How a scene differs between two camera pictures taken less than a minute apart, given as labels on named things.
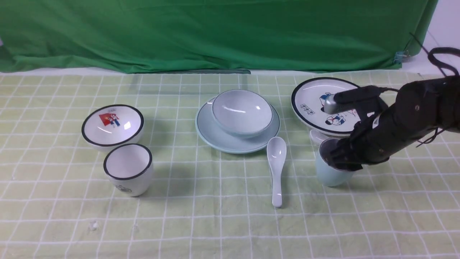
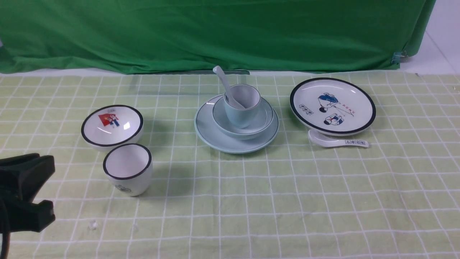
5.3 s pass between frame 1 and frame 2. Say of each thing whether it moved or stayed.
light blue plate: stayed
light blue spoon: moved
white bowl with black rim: stayed
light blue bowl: stayed
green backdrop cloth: stayed
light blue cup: moved
